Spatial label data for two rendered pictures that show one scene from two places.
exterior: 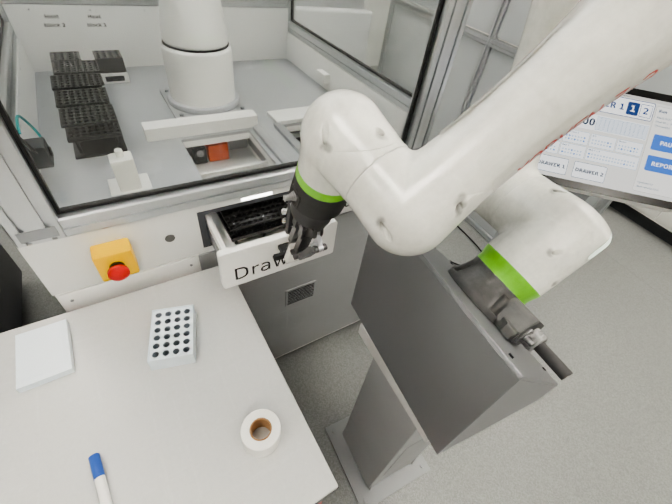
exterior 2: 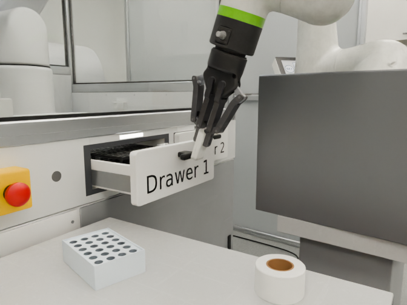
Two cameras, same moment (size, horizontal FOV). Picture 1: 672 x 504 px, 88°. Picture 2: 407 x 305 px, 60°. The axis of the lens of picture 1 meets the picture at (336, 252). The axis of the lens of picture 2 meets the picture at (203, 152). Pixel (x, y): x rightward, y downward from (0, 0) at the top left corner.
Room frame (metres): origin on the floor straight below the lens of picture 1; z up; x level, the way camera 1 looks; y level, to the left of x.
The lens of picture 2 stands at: (-0.20, 0.33, 1.04)
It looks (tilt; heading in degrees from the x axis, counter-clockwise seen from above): 9 degrees down; 341
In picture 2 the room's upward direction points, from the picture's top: straight up
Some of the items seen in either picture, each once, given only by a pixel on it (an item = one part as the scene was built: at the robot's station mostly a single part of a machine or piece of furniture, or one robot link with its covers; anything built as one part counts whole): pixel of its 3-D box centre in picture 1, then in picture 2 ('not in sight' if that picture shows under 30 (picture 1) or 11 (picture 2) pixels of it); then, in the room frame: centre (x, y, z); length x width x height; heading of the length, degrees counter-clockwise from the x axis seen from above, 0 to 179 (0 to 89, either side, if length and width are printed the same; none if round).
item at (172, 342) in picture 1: (173, 335); (102, 255); (0.36, 0.31, 0.78); 0.12 x 0.08 x 0.04; 22
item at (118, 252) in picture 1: (115, 260); (5, 190); (0.46, 0.46, 0.88); 0.07 x 0.05 x 0.07; 128
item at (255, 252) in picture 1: (281, 252); (178, 167); (0.57, 0.13, 0.87); 0.29 x 0.02 x 0.11; 128
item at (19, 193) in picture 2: (118, 271); (16, 193); (0.44, 0.44, 0.88); 0.04 x 0.03 x 0.04; 128
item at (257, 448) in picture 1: (261, 432); (279, 278); (0.21, 0.08, 0.78); 0.07 x 0.07 x 0.04
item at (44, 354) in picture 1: (44, 353); not in sight; (0.29, 0.54, 0.77); 0.13 x 0.09 x 0.02; 39
